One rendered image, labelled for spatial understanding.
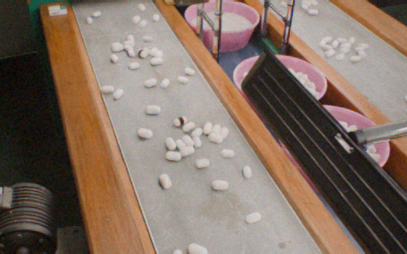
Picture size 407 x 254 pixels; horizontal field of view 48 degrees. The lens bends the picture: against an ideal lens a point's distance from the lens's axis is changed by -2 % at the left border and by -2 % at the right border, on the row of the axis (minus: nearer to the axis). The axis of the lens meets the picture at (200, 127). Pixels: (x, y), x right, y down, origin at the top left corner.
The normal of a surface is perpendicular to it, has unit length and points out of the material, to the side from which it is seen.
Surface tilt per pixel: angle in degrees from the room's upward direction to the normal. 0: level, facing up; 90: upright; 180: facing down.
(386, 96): 0
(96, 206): 0
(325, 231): 0
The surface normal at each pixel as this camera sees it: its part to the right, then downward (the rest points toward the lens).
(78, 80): 0.03, -0.79
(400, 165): -0.94, 0.19
